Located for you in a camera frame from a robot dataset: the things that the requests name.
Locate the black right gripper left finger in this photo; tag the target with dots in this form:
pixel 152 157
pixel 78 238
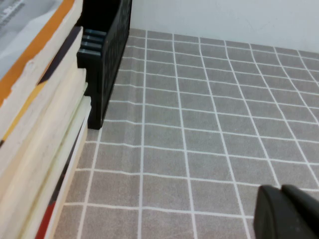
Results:
pixel 271 219

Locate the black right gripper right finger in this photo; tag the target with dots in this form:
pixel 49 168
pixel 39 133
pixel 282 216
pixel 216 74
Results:
pixel 309 211

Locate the white ROS2 book orange edge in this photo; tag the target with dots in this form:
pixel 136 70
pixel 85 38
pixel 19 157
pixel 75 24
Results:
pixel 25 37

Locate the black three-slot book stand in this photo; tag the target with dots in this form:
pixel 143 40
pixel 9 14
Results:
pixel 112 62

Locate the red cover book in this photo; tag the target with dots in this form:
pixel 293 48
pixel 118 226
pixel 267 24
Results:
pixel 46 221

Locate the cream-paged book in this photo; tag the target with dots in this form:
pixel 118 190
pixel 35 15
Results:
pixel 37 154

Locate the grey checked tablecloth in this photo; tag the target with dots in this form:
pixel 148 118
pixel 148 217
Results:
pixel 199 124

